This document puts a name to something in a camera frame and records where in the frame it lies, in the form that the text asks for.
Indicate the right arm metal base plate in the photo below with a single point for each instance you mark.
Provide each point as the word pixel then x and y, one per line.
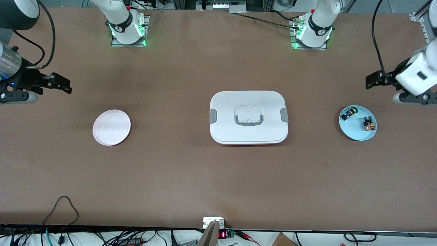
pixel 128 45

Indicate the small white mount box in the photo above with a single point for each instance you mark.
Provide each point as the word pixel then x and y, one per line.
pixel 208 222

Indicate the aluminium frame post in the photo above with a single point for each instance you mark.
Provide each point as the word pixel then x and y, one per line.
pixel 428 30

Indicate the white lidded lunch box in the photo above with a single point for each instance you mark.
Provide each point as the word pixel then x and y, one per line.
pixel 225 130

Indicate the white light bar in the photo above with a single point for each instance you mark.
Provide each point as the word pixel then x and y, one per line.
pixel 228 5

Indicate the aluminium mount bar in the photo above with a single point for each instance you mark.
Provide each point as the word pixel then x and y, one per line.
pixel 210 237

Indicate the red LED display module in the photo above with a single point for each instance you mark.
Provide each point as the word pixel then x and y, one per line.
pixel 222 234

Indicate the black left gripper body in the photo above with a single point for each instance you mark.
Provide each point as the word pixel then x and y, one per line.
pixel 390 77

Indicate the pink round plate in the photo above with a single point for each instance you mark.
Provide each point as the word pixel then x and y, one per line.
pixel 111 127

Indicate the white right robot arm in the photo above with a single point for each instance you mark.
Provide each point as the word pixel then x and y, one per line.
pixel 117 13

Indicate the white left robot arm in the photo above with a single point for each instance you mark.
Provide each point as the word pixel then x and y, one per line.
pixel 317 20

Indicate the light blue round plate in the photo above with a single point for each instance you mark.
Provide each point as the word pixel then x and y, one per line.
pixel 355 131

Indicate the black power adapter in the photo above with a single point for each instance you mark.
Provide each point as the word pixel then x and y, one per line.
pixel 131 241

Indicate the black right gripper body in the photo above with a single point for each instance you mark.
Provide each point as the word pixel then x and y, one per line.
pixel 24 78

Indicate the brown cardboard box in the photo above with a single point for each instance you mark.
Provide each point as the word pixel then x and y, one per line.
pixel 283 241

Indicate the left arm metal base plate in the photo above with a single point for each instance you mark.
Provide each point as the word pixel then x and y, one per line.
pixel 309 48

